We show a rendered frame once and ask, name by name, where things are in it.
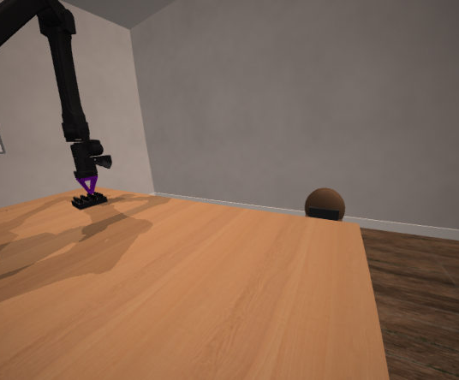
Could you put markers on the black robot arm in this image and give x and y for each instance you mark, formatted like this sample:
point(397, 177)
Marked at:
point(58, 25)

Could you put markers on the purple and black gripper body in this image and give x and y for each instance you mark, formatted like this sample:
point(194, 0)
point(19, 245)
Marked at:
point(81, 167)

